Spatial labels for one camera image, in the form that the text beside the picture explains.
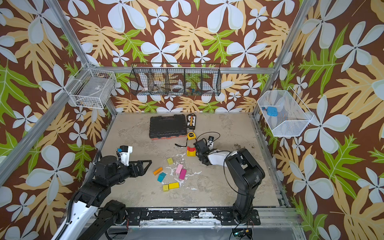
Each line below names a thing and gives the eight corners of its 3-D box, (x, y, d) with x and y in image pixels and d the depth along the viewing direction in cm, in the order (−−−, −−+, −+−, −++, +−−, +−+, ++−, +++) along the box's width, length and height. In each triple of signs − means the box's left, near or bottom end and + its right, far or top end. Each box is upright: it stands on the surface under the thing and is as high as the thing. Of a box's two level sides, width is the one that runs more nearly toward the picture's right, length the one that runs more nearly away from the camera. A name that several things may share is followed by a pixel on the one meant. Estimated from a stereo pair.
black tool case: (150, 141, 105) (149, 137, 101) (151, 121, 117) (150, 117, 113) (187, 137, 107) (187, 133, 103) (184, 118, 119) (184, 113, 115)
